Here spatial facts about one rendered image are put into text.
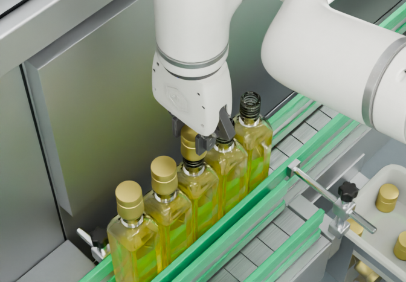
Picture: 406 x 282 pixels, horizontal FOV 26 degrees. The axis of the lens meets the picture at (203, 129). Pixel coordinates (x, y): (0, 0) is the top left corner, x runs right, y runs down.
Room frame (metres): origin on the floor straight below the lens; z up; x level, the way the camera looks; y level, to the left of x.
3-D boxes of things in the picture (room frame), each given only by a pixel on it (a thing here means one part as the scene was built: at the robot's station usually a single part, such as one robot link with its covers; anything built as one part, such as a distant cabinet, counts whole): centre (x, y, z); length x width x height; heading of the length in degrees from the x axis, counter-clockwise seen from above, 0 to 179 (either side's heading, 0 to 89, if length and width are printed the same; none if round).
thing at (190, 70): (0.68, 0.01, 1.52); 0.09 x 0.08 x 0.03; 46
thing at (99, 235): (0.63, 0.16, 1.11); 0.07 x 0.04 x 0.13; 45
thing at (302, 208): (0.72, -0.18, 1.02); 0.09 x 0.04 x 0.07; 45
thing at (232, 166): (0.72, -0.03, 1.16); 0.06 x 0.06 x 0.21; 45
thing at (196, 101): (0.68, 0.01, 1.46); 0.10 x 0.07 x 0.11; 46
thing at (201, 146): (0.66, -0.01, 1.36); 0.03 x 0.03 x 0.07; 46
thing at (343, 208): (0.71, -0.20, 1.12); 0.17 x 0.03 x 0.12; 45
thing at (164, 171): (0.64, 0.05, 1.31); 0.04 x 0.04 x 0.04
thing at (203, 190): (0.68, 0.01, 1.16); 0.06 x 0.06 x 0.21; 46
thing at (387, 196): (0.81, -0.32, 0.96); 0.04 x 0.04 x 0.04
